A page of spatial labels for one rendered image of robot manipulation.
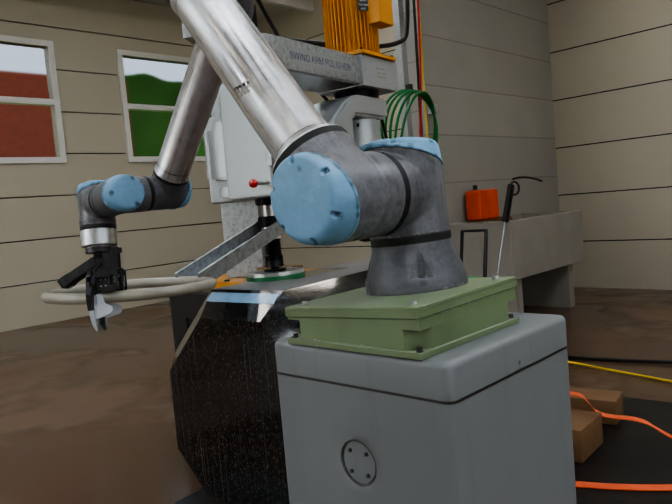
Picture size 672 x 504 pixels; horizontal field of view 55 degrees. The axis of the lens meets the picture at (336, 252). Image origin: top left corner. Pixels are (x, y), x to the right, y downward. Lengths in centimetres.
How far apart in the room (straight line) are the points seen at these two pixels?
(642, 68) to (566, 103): 79
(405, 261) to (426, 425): 29
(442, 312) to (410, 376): 11
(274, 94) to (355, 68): 169
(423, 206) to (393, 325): 24
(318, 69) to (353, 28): 42
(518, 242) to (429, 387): 421
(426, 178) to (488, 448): 46
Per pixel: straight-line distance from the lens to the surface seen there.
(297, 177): 101
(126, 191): 164
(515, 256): 512
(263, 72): 116
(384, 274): 114
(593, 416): 291
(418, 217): 114
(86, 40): 894
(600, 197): 716
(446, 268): 114
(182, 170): 167
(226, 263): 215
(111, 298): 175
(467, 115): 588
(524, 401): 116
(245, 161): 235
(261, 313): 202
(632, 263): 711
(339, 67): 270
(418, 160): 114
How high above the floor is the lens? 109
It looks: 4 degrees down
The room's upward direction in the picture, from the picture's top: 5 degrees counter-clockwise
